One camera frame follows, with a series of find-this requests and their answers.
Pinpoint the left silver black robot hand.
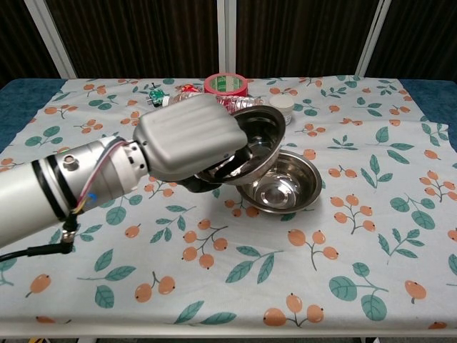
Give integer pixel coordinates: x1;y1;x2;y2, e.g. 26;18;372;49
132;93;256;194

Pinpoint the small green plug adapter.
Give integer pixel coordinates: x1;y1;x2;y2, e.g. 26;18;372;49
145;84;169;108

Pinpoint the red tape roll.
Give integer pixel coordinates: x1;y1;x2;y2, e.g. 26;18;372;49
204;72;248;98

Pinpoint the clear plastic water bottle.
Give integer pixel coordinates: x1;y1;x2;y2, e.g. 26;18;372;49
162;91;267;116

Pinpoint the small white jar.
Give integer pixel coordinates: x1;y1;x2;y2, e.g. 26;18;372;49
268;95;296;126

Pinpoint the floral fruit print tablecloth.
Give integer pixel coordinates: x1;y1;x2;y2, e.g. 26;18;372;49
0;74;457;332

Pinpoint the multicoloured wrist wire bundle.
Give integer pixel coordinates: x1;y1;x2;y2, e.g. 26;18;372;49
70;138;134;216

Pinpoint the white metal frame post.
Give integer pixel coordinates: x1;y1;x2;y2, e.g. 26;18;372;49
354;0;392;78
24;0;78;79
216;0;238;76

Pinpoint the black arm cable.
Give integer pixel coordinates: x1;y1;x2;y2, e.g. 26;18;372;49
0;213;79;264

